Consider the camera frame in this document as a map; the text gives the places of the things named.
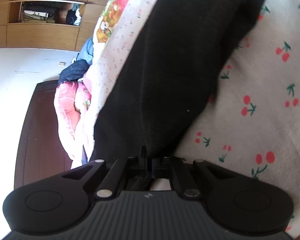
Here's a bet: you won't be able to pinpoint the clothes pile in wardrobe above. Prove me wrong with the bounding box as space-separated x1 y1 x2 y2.
22 2 82 26

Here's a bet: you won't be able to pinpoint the wooden wardrobe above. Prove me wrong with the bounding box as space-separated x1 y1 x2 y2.
0 0 120 50

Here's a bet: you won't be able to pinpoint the black pants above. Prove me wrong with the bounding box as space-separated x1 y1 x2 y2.
89 0 277 191

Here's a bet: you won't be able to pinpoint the blue cloth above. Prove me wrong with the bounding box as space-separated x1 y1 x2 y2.
76 37 94 66

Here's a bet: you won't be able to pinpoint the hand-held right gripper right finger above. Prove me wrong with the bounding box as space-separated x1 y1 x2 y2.
151 156 231 198

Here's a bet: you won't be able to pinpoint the cherry print bed sheet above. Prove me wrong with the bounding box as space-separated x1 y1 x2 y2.
84 0 300 240

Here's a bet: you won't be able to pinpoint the dark wooden headboard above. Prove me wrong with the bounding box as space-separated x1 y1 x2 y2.
14 80 90 191

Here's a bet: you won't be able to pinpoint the pink quilt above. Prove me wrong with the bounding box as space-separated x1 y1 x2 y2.
54 77 96 169

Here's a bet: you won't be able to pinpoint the dark knit garment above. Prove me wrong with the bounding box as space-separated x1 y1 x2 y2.
59 60 90 84

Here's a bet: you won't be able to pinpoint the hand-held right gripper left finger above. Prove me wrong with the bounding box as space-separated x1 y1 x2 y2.
62 146 151 201

